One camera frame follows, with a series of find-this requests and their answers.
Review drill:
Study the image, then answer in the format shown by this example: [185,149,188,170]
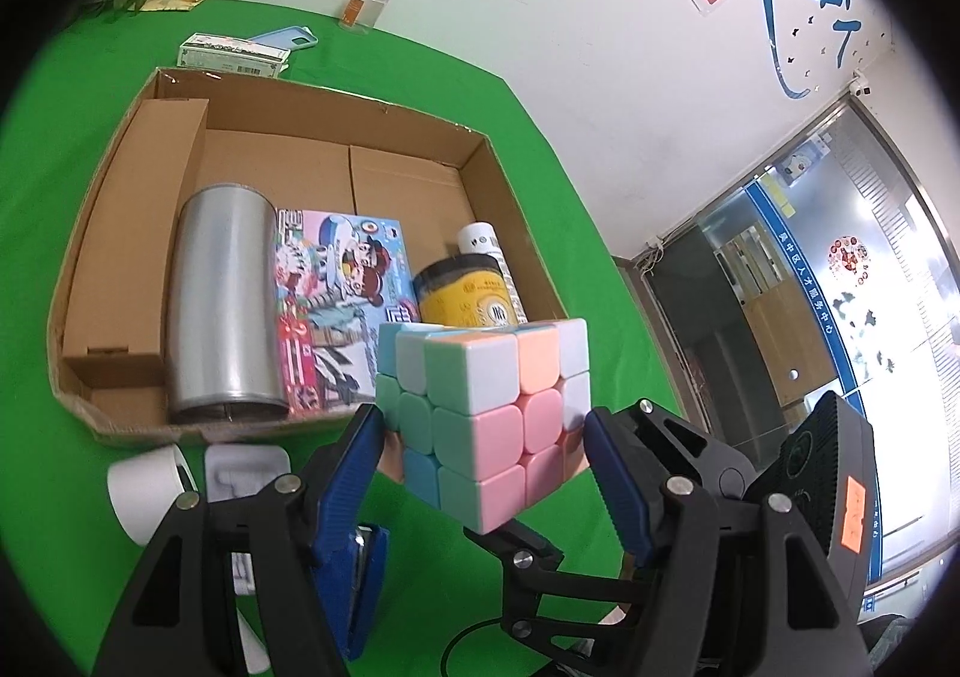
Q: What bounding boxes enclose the cartoon board game box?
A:
[275,209,418,418]

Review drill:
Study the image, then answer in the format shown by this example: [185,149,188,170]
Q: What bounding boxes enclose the pastel rubiks cube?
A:
[376,317,590,534]

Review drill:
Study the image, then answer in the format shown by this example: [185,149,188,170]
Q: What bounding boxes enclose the glass door with blue strip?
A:
[622,82,958,604]

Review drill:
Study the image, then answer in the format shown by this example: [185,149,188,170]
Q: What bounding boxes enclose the yellow label tea jar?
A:
[413,253,519,328]

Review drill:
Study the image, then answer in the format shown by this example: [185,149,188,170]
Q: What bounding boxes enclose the light blue phone case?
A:
[251,25,319,51]

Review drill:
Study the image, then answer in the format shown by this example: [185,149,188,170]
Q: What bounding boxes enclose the blue stapler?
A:
[331,524,389,661]

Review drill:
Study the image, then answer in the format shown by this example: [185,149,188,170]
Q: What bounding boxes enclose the white handheld fan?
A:
[106,443,272,677]

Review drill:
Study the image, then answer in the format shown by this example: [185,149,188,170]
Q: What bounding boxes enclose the small glass jar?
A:
[338,0,391,32]

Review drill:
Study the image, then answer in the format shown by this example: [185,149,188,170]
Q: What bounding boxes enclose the white rectangular carton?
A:
[176,33,291,79]

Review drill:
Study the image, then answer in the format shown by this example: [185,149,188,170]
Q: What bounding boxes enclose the brown cardboard box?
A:
[45,65,570,451]

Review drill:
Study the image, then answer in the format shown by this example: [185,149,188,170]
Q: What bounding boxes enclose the white spray bottle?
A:
[455,220,529,326]

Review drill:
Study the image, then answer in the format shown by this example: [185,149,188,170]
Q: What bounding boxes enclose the white folding phone stand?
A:
[203,443,295,596]

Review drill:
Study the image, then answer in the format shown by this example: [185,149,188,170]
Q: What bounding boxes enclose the silver metal tin can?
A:
[164,184,288,423]

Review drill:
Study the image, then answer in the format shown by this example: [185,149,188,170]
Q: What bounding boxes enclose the black cable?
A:
[437,615,527,677]

